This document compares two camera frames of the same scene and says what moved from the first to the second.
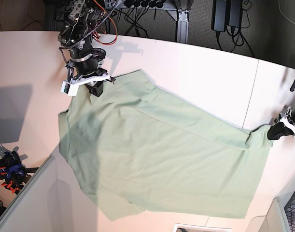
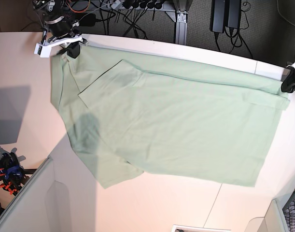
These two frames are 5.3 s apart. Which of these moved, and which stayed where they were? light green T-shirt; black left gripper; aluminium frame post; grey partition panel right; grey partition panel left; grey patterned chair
Moved: light green T-shirt; black left gripper
Stayed: grey patterned chair; grey partition panel left; aluminium frame post; grey partition panel right
